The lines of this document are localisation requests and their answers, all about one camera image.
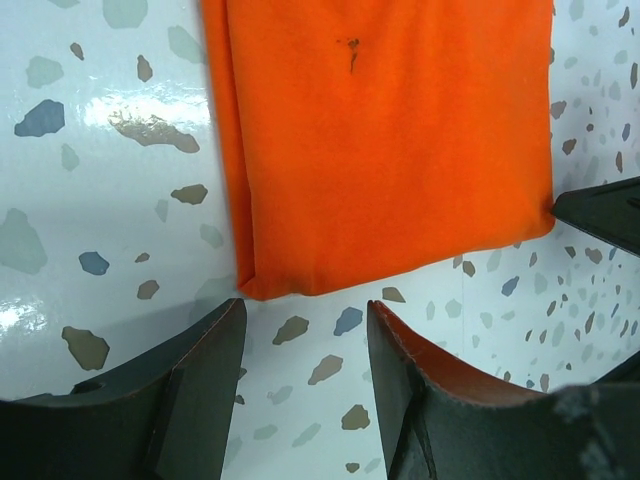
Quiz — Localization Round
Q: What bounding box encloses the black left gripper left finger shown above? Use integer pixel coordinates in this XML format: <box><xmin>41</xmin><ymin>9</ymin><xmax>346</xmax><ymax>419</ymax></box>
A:
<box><xmin>1</xmin><ymin>298</ymin><xmax>247</xmax><ymax>479</ymax></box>

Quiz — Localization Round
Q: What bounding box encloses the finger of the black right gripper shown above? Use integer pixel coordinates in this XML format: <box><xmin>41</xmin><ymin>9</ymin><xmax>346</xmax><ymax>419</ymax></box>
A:
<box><xmin>551</xmin><ymin>177</ymin><xmax>640</xmax><ymax>253</ymax></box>

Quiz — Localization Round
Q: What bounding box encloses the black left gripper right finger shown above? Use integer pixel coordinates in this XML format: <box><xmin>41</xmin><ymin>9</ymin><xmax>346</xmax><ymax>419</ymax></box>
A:
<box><xmin>367</xmin><ymin>301</ymin><xmax>639</xmax><ymax>480</ymax></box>

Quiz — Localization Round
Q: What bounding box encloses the orange t shirt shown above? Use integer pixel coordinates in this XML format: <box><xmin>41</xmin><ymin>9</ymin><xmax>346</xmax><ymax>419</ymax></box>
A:
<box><xmin>201</xmin><ymin>0</ymin><xmax>554</xmax><ymax>300</ymax></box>

